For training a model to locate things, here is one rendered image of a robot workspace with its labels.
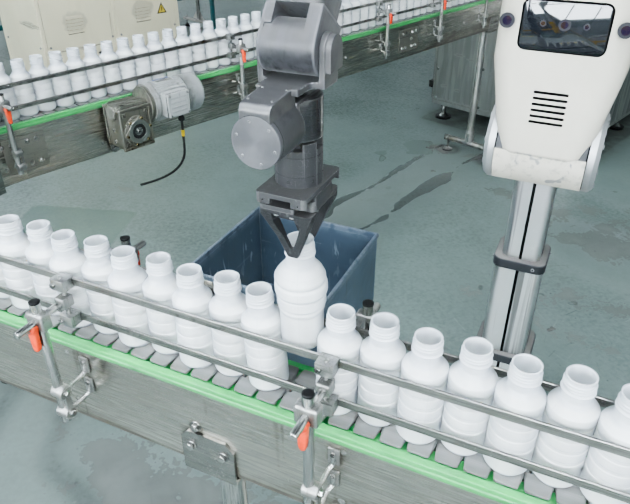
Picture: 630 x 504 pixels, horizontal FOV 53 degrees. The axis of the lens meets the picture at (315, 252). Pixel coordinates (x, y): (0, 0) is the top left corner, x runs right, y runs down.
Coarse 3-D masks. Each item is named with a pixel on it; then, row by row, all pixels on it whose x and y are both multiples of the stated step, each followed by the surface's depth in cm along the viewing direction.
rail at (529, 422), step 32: (0, 256) 103; (0, 288) 108; (96, 288) 96; (96, 320) 100; (192, 320) 90; (192, 352) 94; (288, 384) 88; (416, 384) 78; (544, 384) 79; (384, 416) 83; (512, 416) 74; (480, 448) 79; (608, 448) 70; (576, 480) 74
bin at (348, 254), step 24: (240, 240) 148; (264, 240) 158; (336, 240) 148; (360, 240) 145; (216, 264) 141; (240, 264) 151; (264, 264) 161; (336, 264) 151; (360, 264) 136; (336, 288) 124; (360, 288) 140; (312, 360) 127
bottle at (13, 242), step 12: (0, 216) 104; (12, 216) 105; (0, 228) 102; (12, 228) 103; (0, 240) 104; (12, 240) 104; (24, 240) 105; (0, 252) 103; (12, 252) 103; (24, 252) 104; (0, 264) 106; (12, 276) 106; (24, 276) 106; (12, 288) 107; (24, 288) 107; (12, 300) 109; (24, 300) 108
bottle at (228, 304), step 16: (224, 272) 90; (224, 288) 88; (240, 288) 90; (224, 304) 89; (240, 304) 90; (224, 320) 89; (240, 320) 90; (224, 336) 91; (224, 352) 93; (240, 352) 93; (224, 368) 94
